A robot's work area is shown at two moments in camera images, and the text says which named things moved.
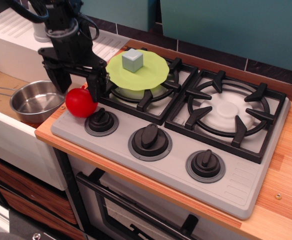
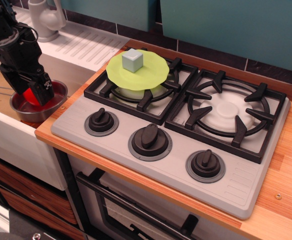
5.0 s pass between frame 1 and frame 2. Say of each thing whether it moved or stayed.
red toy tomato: moved
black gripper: moved
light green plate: stayed
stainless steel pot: stayed
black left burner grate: stayed
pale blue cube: stayed
